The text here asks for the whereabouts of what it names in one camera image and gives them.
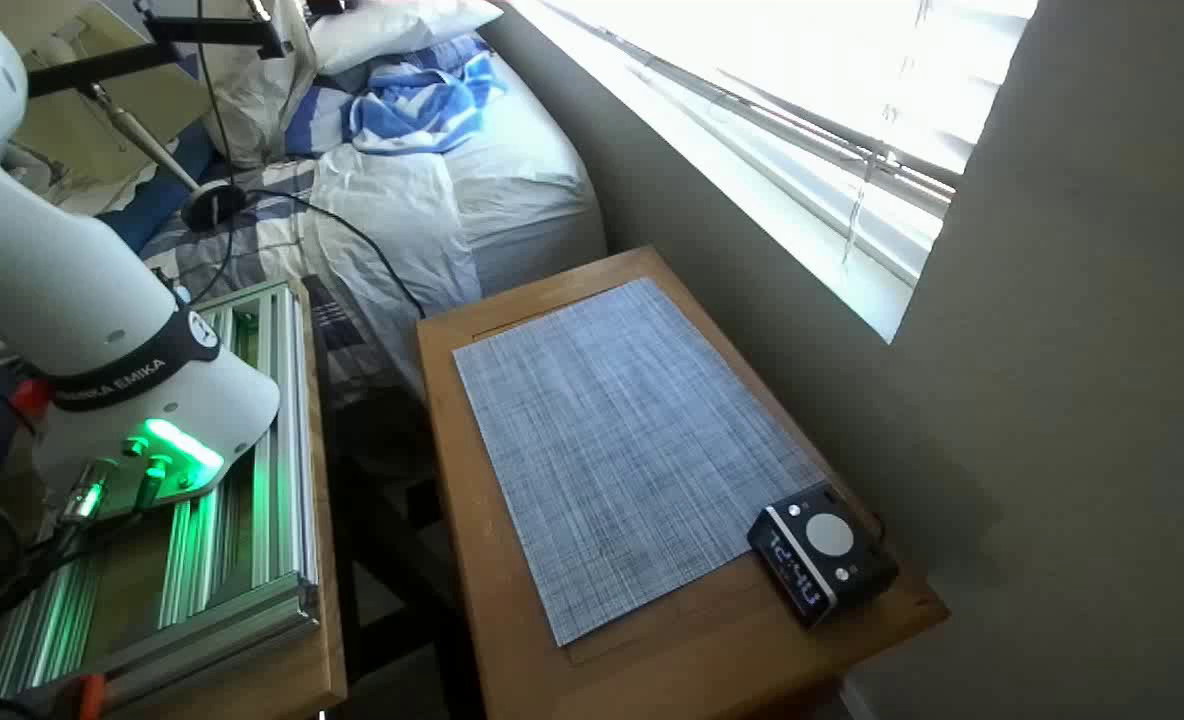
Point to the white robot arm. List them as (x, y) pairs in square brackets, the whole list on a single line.
[(132, 374)]

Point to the black alarm clock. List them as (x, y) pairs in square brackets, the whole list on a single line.
[(818, 553)]

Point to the grey woven placemat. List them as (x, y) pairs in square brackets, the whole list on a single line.
[(631, 452)]

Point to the blue white striped cloth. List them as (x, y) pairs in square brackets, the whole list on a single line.
[(393, 106)]

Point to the white window blinds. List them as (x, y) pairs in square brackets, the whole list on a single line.
[(842, 124)]

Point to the white pillow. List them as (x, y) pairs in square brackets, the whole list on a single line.
[(393, 24)]

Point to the aluminium rail mounting plate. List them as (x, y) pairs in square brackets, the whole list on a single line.
[(227, 579)]

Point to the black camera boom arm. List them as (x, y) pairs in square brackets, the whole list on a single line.
[(167, 32)]

